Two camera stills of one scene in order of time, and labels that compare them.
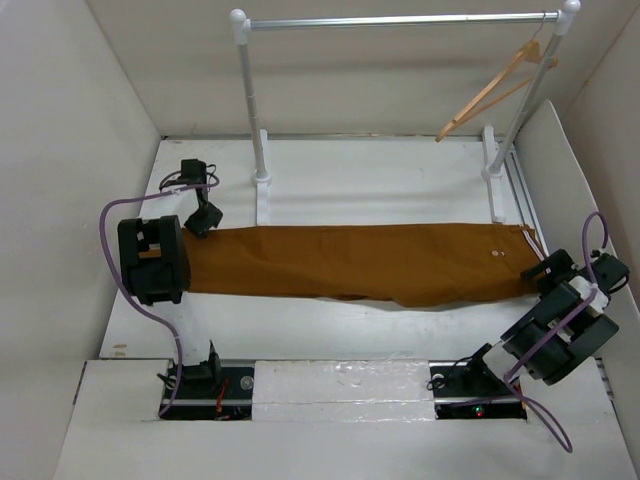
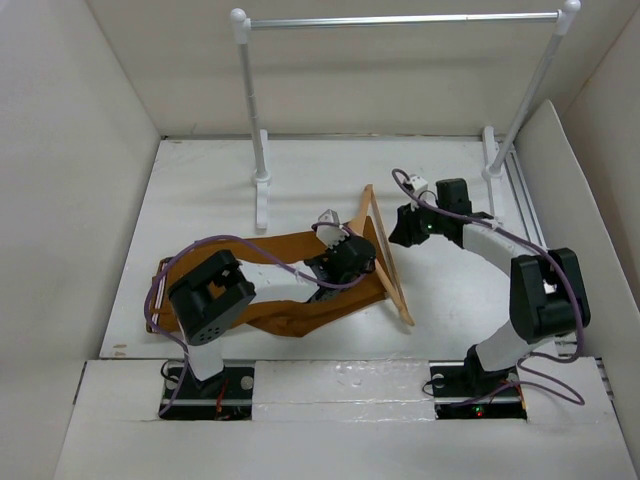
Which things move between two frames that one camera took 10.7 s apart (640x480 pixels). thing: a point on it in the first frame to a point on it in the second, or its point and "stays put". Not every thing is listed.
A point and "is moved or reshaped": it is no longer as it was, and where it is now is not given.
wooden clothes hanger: x=530 y=53 to x=387 y=270
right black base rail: x=461 y=391 stays put
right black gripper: x=560 y=261 to x=405 y=231
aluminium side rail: x=525 y=200 stays put
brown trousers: x=412 y=264 is moved or reshaped
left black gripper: x=212 y=219 to x=334 y=249
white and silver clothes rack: x=493 y=161 stays put
